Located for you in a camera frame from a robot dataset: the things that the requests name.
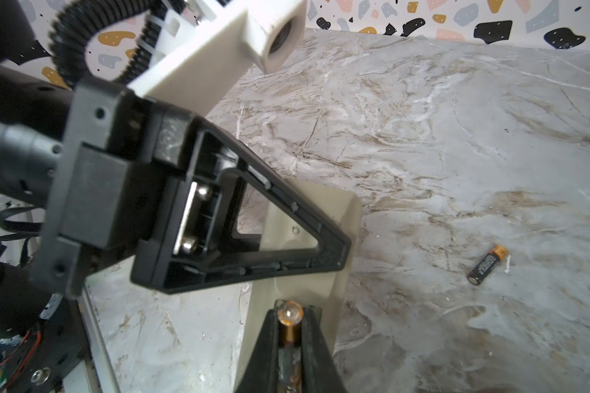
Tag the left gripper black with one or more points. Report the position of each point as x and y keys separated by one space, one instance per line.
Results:
x=121 y=158

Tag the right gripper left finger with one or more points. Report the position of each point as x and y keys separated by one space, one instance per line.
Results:
x=261 y=373

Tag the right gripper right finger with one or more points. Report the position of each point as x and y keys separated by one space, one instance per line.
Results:
x=318 y=370

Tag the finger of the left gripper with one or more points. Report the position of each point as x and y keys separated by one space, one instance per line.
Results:
x=205 y=235

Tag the aaa battery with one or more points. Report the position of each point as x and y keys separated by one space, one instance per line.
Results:
x=481 y=271
x=290 y=317

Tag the white remote control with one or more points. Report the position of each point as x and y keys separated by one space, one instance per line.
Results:
x=325 y=291

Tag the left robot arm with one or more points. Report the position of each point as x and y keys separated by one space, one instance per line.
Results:
x=107 y=40

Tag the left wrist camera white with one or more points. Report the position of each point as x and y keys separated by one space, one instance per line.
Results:
x=195 y=66

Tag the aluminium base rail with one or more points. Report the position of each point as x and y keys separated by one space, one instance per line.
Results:
x=94 y=373

